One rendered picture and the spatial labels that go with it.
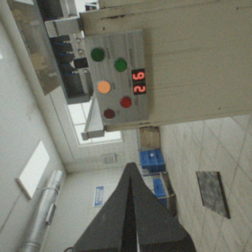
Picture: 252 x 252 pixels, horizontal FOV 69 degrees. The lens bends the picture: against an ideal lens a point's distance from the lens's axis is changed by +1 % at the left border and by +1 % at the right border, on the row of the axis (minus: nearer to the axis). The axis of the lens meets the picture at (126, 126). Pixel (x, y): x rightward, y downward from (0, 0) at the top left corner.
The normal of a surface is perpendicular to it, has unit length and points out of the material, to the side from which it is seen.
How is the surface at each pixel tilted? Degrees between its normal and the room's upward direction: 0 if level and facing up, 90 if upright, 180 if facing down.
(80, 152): 90
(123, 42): 90
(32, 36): 115
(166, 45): 90
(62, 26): 90
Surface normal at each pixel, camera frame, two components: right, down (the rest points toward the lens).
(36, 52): 0.46, 0.44
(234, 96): 0.05, 0.54
